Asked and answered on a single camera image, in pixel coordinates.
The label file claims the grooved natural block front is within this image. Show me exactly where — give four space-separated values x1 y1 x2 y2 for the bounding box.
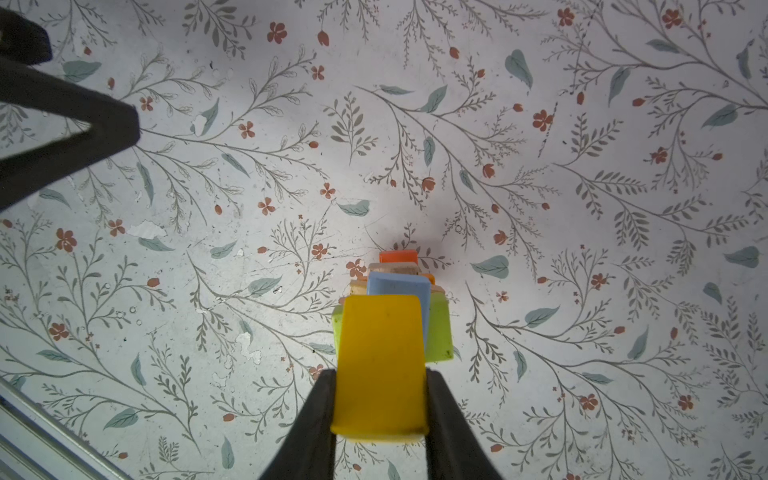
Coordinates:
349 279 368 295

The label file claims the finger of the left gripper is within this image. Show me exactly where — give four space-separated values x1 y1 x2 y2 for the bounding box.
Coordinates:
1 59 141 210

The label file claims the blue wood block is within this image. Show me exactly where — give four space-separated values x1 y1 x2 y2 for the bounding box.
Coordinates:
366 272 432 346

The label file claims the yellow wood block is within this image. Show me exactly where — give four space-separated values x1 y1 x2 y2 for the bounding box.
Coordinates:
331 295 429 442

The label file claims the red wood block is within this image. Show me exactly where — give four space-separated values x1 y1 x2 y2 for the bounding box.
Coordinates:
379 250 419 264

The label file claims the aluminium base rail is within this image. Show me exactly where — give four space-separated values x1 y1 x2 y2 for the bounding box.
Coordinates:
1 380 129 480

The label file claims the orange wood block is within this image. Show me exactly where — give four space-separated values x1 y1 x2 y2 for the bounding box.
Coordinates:
420 273 436 285

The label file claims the green wood block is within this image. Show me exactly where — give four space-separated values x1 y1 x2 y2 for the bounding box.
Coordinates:
332 293 454 365

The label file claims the long natural wood block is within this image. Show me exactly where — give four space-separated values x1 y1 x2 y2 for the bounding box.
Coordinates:
368 262 421 275

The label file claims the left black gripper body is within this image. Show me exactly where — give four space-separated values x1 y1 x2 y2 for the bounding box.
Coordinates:
0 8 53 65

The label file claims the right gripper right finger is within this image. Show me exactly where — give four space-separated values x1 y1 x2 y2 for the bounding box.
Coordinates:
425 369 502 480

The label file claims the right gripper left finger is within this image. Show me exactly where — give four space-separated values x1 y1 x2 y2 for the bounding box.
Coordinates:
260 370 337 480

